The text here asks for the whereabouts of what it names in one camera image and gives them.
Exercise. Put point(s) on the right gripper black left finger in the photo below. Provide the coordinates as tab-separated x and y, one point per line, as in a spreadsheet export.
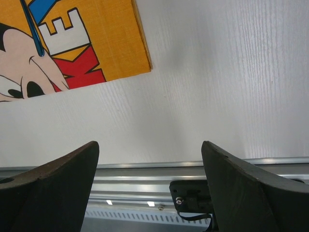
52	197

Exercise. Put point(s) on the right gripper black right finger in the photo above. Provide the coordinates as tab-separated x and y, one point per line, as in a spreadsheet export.
247	198

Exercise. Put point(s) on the blue metal spoon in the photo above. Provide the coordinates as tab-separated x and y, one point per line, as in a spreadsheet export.
32	27

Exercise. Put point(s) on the orange cartoon mouse placemat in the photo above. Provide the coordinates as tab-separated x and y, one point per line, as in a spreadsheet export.
86	42

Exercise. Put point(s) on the slotted grey cable duct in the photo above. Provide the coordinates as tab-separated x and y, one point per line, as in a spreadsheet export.
142	216

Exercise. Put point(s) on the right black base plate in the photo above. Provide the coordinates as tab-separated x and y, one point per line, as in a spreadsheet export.
191	196

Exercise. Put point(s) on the aluminium mounting rail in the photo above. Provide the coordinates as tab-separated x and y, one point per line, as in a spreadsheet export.
146	185

